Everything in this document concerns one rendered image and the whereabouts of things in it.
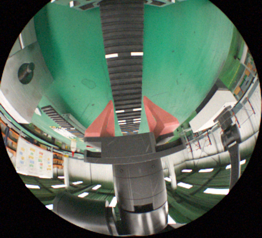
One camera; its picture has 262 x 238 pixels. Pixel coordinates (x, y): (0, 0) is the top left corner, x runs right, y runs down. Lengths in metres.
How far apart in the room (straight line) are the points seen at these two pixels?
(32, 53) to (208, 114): 0.56
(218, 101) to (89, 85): 0.44
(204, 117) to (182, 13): 0.41
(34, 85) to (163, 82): 0.23
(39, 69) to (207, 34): 0.30
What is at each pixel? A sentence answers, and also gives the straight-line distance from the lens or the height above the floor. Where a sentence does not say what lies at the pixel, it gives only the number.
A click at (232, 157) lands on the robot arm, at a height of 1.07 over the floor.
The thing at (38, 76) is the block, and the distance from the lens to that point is 0.16.
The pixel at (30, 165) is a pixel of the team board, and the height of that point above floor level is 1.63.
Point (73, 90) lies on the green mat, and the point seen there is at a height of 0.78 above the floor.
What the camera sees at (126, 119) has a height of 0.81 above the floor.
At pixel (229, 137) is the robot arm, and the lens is 0.45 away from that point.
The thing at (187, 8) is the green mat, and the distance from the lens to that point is 0.17.
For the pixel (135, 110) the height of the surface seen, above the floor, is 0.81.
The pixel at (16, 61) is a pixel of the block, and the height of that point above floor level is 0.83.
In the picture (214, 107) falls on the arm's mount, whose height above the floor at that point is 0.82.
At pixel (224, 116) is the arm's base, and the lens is 0.47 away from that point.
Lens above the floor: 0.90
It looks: 38 degrees down
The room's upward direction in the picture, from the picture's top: 171 degrees clockwise
